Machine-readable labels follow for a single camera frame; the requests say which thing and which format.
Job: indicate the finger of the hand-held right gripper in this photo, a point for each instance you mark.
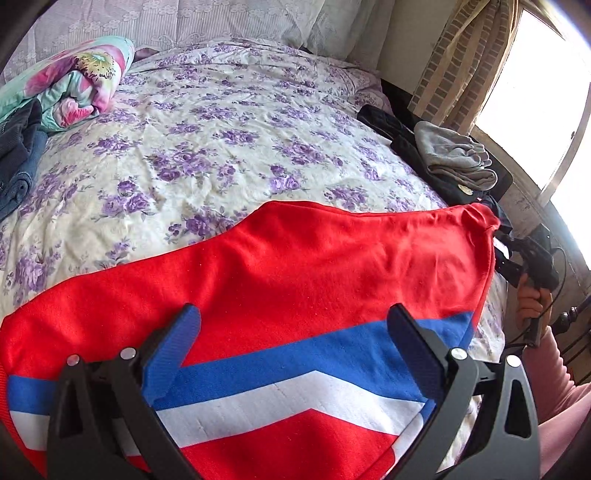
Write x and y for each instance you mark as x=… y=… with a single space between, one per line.
x=505 y=265

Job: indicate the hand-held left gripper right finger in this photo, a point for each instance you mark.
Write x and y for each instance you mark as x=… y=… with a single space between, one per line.
x=418 y=364

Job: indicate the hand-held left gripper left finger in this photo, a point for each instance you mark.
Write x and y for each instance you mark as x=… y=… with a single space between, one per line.
x=171 y=351

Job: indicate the red pants with striped band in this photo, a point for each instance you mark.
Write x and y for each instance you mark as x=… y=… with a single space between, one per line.
x=323 y=267

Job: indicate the person's right forearm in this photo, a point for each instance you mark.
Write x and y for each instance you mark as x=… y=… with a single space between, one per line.
x=563 y=387

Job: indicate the person's right hand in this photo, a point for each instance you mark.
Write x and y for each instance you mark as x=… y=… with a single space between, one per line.
x=528 y=304

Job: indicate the black folded clothing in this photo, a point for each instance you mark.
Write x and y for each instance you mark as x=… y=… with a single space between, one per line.
x=450 y=182

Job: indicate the grey folded cloth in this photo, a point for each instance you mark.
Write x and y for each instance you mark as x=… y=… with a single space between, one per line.
x=450 y=147

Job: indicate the bright window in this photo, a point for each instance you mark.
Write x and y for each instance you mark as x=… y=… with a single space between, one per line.
x=545 y=92

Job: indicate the beige brick-pattern curtain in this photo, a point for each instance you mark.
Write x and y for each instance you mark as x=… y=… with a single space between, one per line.
x=461 y=60

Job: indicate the purple floral bed sheet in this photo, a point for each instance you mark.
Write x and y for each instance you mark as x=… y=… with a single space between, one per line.
x=207 y=138

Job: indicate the light blue folded jeans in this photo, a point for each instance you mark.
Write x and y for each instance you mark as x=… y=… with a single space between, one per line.
x=21 y=189

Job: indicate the dark blue folded jeans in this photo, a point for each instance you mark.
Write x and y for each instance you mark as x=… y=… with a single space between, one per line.
x=18 y=134

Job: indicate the plain white pillow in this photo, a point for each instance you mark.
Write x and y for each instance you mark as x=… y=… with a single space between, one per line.
x=351 y=27

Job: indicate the colourful floral folded blanket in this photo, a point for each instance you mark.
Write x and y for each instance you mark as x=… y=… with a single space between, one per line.
x=78 y=78

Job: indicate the white lace pillow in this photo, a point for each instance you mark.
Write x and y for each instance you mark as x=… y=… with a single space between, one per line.
x=161 y=21

